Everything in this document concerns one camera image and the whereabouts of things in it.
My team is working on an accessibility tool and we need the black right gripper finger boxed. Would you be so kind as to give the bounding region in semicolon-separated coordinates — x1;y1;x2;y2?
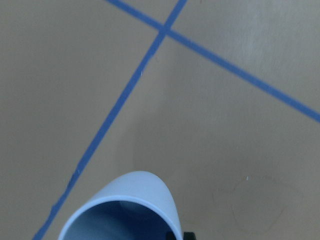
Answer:
183;231;195;240

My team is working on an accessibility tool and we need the light blue plastic cup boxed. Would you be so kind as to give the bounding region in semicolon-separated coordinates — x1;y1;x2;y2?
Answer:
58;171;184;240

